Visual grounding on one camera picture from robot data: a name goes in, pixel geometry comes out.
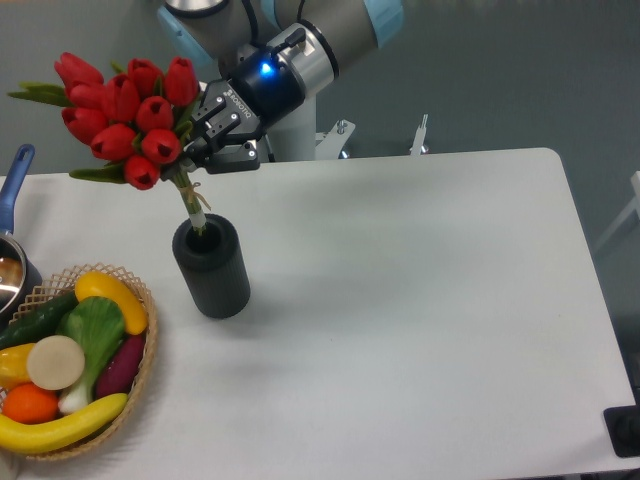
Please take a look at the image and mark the green cucumber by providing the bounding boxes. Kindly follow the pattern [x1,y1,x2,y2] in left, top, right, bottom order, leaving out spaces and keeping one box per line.
[1,291,78,350]

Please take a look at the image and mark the white furniture piece right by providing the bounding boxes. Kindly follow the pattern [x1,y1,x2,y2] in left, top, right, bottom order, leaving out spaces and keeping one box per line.
[594,171,639,255]

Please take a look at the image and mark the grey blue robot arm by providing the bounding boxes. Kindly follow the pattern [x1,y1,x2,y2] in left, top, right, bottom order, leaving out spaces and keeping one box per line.
[158,1,404,179]

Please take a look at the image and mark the beige round disc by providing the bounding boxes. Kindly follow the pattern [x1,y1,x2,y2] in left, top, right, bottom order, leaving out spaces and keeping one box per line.
[26,335,85,391]

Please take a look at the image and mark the green bok choy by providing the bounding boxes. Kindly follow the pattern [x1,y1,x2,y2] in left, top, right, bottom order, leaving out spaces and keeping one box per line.
[56,297,125,415]

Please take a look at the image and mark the blue handled saucepan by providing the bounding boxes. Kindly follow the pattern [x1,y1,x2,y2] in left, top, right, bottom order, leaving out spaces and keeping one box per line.
[1,144,42,329]

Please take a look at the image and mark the red tulip bouquet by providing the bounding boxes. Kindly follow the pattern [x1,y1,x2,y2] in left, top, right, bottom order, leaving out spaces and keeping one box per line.
[10,52,209,237]

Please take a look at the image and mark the yellow squash upper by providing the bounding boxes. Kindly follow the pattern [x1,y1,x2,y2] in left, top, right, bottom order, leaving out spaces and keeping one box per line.
[74,271,148,335]

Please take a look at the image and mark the dark grey ribbed vase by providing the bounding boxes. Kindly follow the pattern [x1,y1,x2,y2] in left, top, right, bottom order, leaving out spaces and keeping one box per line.
[172,214,251,320]

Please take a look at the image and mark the black box at edge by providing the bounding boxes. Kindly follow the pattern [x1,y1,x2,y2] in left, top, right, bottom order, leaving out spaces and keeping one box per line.
[603,405,639,458]

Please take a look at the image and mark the orange fruit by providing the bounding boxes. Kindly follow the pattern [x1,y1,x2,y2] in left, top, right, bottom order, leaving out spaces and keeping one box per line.
[2,383,58,424]

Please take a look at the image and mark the woven wicker basket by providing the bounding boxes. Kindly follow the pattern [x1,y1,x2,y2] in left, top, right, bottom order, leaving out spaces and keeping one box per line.
[9,263,158,461]

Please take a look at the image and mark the purple sweet potato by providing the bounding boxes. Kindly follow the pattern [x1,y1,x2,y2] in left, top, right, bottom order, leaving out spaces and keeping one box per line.
[94,335,145,399]

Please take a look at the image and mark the white clamp post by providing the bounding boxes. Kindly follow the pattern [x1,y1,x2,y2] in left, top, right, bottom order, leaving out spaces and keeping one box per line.
[409,113,430,156]

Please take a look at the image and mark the yellow banana squash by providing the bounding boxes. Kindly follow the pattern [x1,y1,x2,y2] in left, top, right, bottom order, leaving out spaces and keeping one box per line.
[1,393,128,455]

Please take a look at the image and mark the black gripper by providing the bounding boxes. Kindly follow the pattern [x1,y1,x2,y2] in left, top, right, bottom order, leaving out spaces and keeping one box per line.
[183,48,304,174]

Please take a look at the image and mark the yellow bell pepper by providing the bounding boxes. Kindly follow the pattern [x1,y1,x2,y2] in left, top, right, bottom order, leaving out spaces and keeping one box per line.
[0,343,35,391]

